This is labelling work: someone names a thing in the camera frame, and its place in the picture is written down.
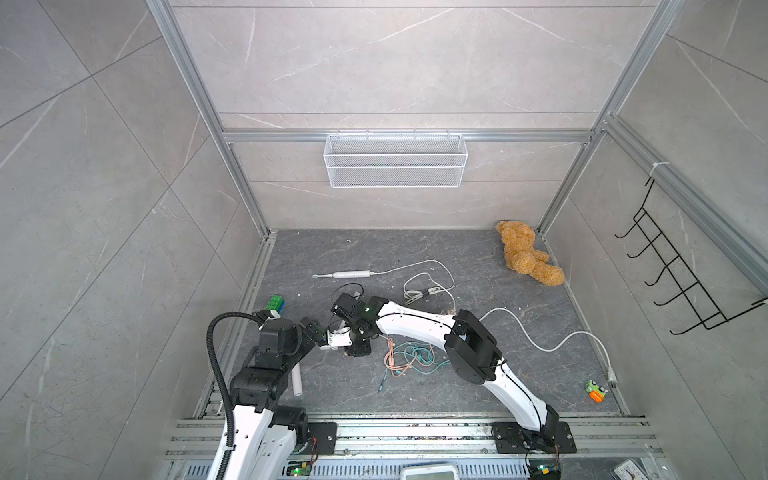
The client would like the white charging cable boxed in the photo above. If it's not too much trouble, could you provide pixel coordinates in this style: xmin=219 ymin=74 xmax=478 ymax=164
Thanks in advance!
xmin=371 ymin=259 xmax=457 ymax=313

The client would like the teal charging cable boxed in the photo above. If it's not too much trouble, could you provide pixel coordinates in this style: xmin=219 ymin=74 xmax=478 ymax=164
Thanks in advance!
xmin=377 ymin=341 xmax=451 ymax=394

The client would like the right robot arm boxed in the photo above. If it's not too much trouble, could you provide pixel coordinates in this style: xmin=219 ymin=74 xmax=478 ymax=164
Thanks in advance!
xmin=332 ymin=293 xmax=560 ymax=453

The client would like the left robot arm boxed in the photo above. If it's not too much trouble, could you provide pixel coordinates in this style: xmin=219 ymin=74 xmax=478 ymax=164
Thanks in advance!
xmin=206 ymin=310 xmax=337 ymax=479

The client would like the green toy block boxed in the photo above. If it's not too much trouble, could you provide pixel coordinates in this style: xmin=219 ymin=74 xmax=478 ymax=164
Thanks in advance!
xmin=266 ymin=295 xmax=285 ymax=315

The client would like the brown teddy bear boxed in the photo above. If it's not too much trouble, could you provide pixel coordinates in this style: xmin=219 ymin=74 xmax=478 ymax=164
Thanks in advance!
xmin=496 ymin=221 xmax=565 ymax=286

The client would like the orange green toy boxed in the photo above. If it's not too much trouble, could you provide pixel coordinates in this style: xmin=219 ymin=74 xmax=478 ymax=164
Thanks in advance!
xmin=585 ymin=380 xmax=608 ymax=403

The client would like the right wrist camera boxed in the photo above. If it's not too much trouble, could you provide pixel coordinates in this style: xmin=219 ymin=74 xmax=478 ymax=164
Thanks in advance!
xmin=327 ymin=327 xmax=353 ymax=350

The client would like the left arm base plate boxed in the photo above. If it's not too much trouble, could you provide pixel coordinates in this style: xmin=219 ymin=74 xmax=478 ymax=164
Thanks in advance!
xmin=288 ymin=422 xmax=338 ymax=456

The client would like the white wire mesh basket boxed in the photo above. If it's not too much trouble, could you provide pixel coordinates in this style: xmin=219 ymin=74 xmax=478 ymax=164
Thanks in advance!
xmin=323 ymin=133 xmax=469 ymax=189

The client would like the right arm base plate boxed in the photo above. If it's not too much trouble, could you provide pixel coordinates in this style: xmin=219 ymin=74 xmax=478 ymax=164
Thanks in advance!
xmin=491 ymin=421 xmax=578 ymax=454

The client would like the power strip white cord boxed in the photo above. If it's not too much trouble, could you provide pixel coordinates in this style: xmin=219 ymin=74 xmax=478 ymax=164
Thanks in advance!
xmin=478 ymin=307 xmax=619 ymax=385

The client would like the black wall hook rack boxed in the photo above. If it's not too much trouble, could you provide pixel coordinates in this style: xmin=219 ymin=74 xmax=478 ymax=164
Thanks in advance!
xmin=614 ymin=179 xmax=767 ymax=336

